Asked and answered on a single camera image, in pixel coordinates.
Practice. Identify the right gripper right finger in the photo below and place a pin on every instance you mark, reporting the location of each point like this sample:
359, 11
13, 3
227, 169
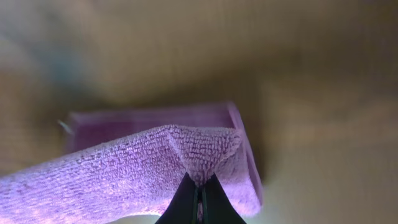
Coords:
217, 208

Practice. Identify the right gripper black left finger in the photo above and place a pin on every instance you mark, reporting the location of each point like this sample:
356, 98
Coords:
184, 204

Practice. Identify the purple microfibre cloth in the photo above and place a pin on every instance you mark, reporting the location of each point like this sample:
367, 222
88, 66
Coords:
126, 163

